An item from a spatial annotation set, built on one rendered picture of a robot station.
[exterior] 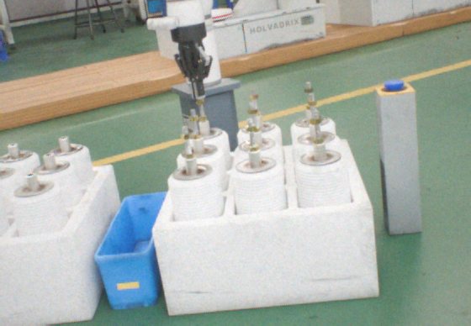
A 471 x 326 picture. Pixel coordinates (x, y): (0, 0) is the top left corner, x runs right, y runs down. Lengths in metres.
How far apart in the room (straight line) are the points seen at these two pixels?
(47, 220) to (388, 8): 2.94
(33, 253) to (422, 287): 0.72
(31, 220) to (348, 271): 0.59
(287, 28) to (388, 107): 2.20
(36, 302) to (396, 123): 0.79
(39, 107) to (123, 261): 1.83
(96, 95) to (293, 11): 1.17
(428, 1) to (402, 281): 2.96
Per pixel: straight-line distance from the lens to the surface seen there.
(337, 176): 1.10
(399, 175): 1.34
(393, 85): 1.29
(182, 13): 1.28
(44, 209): 1.21
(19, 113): 2.95
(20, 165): 1.45
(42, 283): 1.24
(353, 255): 1.13
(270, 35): 3.39
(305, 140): 1.23
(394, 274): 1.25
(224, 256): 1.13
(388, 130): 1.30
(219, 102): 1.61
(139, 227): 1.49
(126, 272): 1.21
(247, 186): 1.10
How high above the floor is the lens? 0.64
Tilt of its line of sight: 18 degrees down
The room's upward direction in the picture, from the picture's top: 8 degrees counter-clockwise
